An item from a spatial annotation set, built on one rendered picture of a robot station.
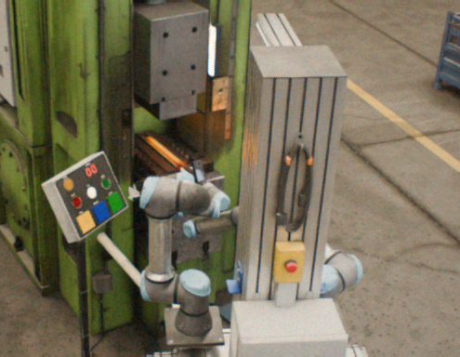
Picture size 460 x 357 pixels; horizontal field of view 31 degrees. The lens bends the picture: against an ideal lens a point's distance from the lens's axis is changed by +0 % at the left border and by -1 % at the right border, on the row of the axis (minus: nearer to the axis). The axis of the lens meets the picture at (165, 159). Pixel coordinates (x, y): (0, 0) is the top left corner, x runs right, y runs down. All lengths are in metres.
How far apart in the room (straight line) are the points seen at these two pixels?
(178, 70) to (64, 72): 0.62
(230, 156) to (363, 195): 1.75
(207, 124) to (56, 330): 1.39
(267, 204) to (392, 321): 2.33
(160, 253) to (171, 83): 0.99
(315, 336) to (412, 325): 2.16
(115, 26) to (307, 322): 1.65
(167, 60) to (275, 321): 1.47
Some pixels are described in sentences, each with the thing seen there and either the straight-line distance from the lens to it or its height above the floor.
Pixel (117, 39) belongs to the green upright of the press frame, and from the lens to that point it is 3.72.
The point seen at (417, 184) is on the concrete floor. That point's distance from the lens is 6.14.
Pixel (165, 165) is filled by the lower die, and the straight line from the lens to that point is 4.02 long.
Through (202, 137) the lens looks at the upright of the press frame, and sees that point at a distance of 4.22.
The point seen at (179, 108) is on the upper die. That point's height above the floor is 1.31.
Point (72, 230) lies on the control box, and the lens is 3.53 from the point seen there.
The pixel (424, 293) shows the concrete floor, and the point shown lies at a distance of 5.05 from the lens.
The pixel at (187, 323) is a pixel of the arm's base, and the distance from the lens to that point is 3.23.
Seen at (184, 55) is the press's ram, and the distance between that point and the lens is 3.75.
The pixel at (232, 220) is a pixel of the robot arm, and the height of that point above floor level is 1.08.
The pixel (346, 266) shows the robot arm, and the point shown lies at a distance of 3.33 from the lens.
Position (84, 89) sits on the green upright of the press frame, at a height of 1.43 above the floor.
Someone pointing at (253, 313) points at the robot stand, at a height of 1.23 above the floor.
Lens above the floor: 2.94
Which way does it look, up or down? 29 degrees down
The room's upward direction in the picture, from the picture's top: 1 degrees clockwise
